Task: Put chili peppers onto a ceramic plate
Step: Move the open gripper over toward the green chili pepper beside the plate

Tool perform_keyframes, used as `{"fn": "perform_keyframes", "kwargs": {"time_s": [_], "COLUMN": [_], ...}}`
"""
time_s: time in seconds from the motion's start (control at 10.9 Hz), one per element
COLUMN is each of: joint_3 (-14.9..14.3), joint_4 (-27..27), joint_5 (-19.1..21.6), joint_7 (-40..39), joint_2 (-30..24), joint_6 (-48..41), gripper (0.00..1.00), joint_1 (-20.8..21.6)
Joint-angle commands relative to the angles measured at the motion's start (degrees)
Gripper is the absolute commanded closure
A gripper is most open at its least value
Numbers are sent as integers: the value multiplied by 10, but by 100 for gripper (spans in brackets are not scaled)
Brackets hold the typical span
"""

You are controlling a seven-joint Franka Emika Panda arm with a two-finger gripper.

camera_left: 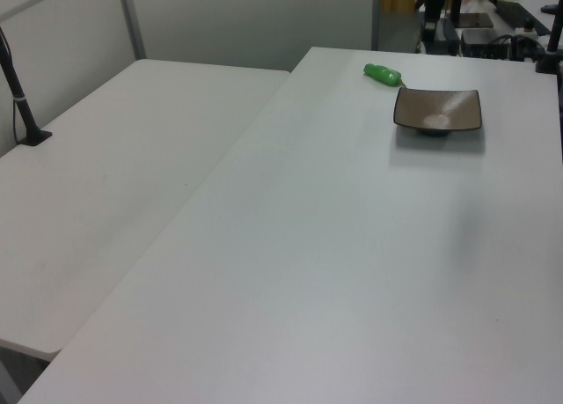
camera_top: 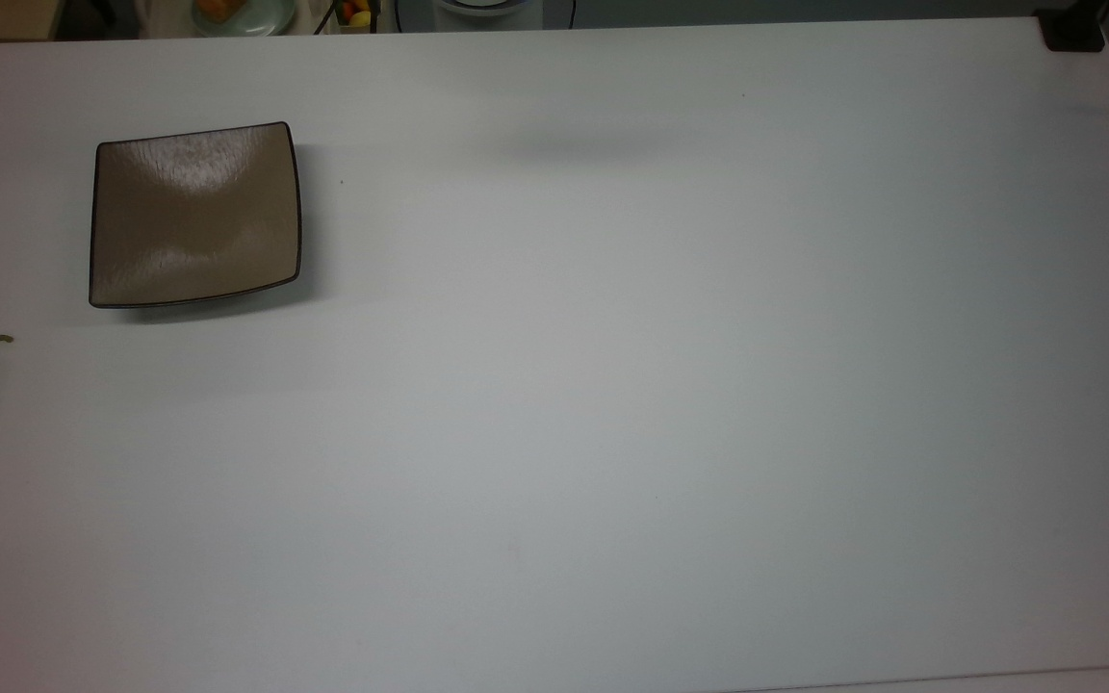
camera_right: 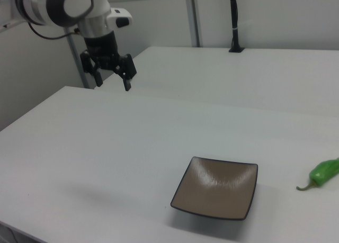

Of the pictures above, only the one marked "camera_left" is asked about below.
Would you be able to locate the green chili pepper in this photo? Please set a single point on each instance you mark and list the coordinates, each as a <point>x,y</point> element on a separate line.
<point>382,73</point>

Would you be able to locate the brown square ceramic plate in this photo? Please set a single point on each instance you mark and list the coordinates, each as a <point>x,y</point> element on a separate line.
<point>435,107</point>

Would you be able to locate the black monitor stand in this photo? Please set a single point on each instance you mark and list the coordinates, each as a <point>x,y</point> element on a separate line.
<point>433,12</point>

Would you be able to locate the black electronics box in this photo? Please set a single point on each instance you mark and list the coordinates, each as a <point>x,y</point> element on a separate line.
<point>484,43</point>

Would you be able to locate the black flat keyboard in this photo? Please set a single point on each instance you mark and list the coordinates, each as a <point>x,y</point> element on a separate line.
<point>516,13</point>

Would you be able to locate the white power strip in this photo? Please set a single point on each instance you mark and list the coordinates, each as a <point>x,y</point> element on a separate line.
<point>530,29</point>

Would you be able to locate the black clamped stand pole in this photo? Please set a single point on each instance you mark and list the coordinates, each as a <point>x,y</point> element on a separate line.
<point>553,34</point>

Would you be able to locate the grey partition frame post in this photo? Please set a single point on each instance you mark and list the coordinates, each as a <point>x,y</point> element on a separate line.
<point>376,16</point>

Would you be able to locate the black camera stand pole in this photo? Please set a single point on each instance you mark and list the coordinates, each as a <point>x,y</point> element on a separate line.
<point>23,110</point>

